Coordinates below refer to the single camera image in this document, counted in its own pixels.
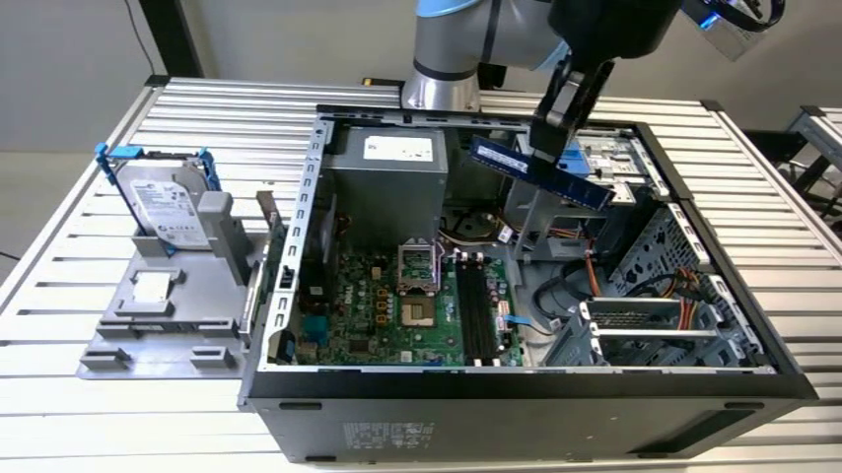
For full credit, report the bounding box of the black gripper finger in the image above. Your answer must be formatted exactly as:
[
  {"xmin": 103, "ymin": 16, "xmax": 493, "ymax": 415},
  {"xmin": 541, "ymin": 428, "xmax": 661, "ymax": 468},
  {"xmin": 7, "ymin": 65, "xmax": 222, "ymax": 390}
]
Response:
[{"xmin": 529, "ymin": 51, "xmax": 617, "ymax": 167}]

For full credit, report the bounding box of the black RAM slot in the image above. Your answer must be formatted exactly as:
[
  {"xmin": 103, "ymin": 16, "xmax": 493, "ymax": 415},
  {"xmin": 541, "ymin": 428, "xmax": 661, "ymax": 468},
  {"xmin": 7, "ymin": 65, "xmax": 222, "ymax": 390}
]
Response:
[
  {"xmin": 474, "ymin": 251, "xmax": 501, "ymax": 367},
  {"xmin": 456, "ymin": 251, "xmax": 481, "ymax": 367}
]

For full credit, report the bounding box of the blue drive latch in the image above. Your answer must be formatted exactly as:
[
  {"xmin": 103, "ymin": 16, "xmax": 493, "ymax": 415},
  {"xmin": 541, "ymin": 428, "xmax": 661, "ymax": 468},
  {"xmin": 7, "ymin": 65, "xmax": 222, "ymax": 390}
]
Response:
[{"xmin": 556, "ymin": 142, "xmax": 589, "ymax": 179}]

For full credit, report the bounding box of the black round fan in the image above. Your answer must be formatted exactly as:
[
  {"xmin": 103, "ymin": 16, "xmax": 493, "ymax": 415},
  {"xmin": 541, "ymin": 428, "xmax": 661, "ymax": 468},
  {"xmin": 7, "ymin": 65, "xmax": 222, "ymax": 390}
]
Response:
[{"xmin": 441, "ymin": 206, "xmax": 513, "ymax": 245}]

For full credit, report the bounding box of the grey power supply unit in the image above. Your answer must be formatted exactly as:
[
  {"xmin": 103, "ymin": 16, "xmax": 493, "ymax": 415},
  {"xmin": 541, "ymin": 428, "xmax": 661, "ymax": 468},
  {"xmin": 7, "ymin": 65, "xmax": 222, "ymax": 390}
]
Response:
[{"xmin": 321, "ymin": 125, "xmax": 452, "ymax": 250}]

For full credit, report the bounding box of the metal socket cover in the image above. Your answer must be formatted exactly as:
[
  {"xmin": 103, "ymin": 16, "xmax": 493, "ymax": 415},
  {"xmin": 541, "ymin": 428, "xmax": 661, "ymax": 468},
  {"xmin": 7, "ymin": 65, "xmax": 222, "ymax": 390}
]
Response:
[{"xmin": 397, "ymin": 237, "xmax": 442, "ymax": 297}]

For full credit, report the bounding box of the CPU socket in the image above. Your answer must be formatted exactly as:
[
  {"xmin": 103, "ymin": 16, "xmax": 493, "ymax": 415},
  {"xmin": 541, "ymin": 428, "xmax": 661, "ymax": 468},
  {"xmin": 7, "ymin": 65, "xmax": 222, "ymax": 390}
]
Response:
[{"xmin": 401, "ymin": 294, "xmax": 441, "ymax": 332}]

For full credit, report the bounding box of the grey disk bay cage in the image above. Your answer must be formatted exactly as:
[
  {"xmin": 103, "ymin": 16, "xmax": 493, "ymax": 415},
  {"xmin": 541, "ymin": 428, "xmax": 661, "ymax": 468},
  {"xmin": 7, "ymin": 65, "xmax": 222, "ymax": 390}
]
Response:
[{"xmin": 544, "ymin": 273, "xmax": 770, "ymax": 370}]

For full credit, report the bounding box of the graphics card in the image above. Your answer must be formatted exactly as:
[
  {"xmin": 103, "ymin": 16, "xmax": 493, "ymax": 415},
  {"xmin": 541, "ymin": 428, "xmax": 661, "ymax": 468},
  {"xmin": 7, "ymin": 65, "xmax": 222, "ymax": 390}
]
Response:
[{"xmin": 237, "ymin": 190, "xmax": 293, "ymax": 349}]

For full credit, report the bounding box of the green motherboard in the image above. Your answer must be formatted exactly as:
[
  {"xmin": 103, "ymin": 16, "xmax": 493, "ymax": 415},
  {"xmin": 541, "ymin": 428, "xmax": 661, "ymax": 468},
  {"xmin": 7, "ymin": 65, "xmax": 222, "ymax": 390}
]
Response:
[{"xmin": 294, "ymin": 240, "xmax": 529, "ymax": 369}]

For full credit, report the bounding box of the black PC case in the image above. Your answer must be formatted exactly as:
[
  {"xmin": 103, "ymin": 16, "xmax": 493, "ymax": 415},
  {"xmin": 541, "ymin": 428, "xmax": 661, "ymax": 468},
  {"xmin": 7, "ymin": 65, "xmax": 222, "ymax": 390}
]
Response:
[{"xmin": 234, "ymin": 102, "xmax": 821, "ymax": 465}]

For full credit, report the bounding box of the hard disk in blue carrier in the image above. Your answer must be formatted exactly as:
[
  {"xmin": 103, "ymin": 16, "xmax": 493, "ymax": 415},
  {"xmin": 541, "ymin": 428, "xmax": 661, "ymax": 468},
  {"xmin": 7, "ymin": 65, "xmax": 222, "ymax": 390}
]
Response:
[{"xmin": 91, "ymin": 142, "xmax": 221, "ymax": 260}]

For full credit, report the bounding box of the grey parts rack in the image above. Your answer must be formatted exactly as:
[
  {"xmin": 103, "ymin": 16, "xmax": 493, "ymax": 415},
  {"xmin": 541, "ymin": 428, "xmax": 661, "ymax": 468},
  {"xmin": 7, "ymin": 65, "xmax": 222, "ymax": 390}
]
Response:
[{"xmin": 74, "ymin": 191, "xmax": 273, "ymax": 384}]

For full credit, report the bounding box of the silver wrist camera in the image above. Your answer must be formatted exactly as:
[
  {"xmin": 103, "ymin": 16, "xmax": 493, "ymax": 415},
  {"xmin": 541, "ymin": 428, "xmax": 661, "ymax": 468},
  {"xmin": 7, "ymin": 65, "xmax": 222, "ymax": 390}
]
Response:
[{"xmin": 681, "ymin": 0, "xmax": 772, "ymax": 63}]

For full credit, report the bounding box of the black camera cable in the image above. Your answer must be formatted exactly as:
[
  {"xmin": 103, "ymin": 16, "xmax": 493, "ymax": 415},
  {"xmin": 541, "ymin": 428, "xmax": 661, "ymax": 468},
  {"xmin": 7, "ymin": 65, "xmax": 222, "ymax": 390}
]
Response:
[{"xmin": 722, "ymin": 0, "xmax": 791, "ymax": 34}]

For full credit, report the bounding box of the orange wire bundle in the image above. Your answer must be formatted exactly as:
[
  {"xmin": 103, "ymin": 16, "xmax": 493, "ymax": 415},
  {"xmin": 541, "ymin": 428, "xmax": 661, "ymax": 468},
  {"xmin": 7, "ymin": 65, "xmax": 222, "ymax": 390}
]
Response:
[
  {"xmin": 584, "ymin": 250, "xmax": 602, "ymax": 300},
  {"xmin": 676, "ymin": 268, "xmax": 701, "ymax": 332}
]

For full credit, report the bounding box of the metal frame side table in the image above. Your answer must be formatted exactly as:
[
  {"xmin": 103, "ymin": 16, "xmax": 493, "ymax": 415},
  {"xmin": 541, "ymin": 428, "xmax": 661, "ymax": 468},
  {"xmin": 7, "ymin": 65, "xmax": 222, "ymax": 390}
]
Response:
[{"xmin": 780, "ymin": 103, "xmax": 842, "ymax": 218}]

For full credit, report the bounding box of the locking lever wire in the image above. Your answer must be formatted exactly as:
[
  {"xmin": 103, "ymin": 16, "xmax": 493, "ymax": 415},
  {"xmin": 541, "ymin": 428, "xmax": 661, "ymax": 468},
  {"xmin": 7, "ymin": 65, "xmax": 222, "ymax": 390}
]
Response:
[{"xmin": 433, "ymin": 248, "xmax": 457, "ymax": 293}]

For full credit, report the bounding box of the black looped cable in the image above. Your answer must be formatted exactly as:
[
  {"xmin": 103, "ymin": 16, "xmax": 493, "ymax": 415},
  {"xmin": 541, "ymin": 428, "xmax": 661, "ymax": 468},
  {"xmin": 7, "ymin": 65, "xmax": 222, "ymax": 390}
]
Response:
[{"xmin": 530, "ymin": 275, "xmax": 592, "ymax": 339}]

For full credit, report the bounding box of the blue flat cable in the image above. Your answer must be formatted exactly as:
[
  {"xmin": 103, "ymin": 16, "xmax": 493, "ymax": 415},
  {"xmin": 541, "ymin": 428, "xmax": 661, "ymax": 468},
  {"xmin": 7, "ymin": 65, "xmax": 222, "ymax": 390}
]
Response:
[{"xmin": 501, "ymin": 313, "xmax": 568, "ymax": 332}]

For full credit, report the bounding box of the black upright post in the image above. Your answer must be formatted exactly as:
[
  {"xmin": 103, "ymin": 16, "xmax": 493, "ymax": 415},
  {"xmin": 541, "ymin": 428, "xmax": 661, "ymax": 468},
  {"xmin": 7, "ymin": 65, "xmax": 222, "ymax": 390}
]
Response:
[{"xmin": 139, "ymin": 0, "xmax": 207, "ymax": 79}]

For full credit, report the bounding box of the thin wall cable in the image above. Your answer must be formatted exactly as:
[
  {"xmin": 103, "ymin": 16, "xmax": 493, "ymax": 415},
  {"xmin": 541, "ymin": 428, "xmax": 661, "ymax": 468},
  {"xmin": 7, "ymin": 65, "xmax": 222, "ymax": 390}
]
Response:
[{"xmin": 127, "ymin": 0, "xmax": 163, "ymax": 78}]

